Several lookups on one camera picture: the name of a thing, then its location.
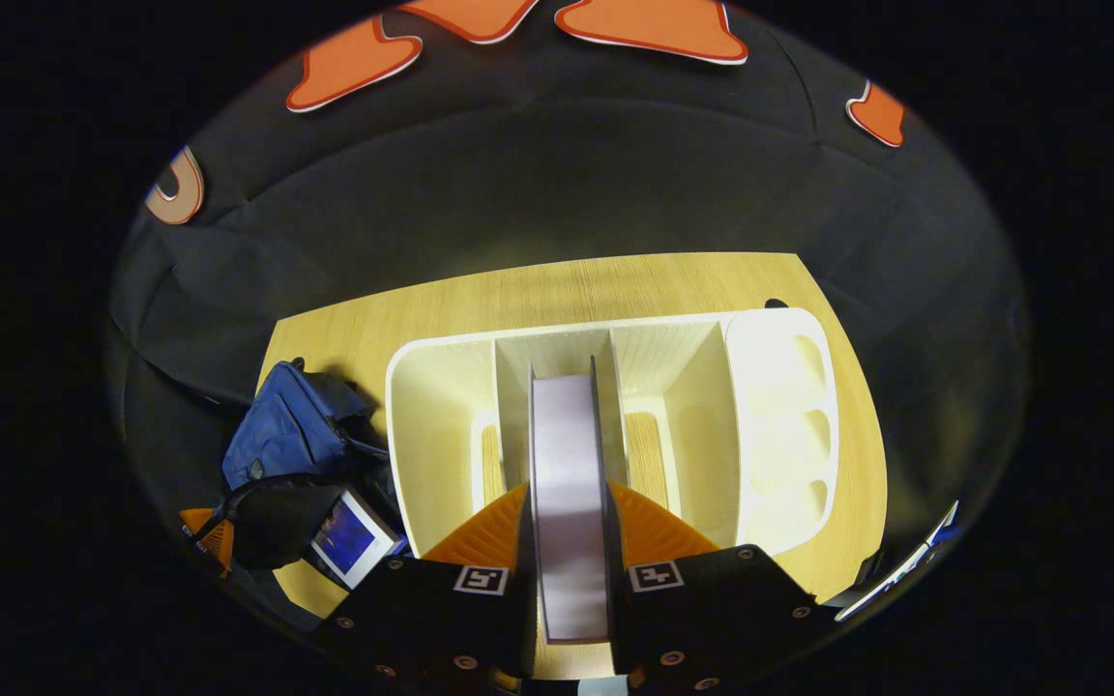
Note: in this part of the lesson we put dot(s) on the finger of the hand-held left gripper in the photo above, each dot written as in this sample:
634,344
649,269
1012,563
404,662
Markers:
211,541

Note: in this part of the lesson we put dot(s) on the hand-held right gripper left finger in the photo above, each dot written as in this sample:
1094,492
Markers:
422,619

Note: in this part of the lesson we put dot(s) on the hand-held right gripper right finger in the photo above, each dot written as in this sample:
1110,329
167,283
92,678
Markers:
712,619

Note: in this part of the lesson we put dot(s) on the blue cover book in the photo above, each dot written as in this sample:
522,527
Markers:
349,536

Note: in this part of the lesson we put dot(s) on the blue schoolbag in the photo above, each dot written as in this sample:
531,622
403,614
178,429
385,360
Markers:
286,425

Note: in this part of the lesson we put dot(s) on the dark cover book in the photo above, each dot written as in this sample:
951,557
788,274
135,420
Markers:
569,503

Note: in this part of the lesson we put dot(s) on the white bookshelf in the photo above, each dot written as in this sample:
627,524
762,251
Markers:
441,435

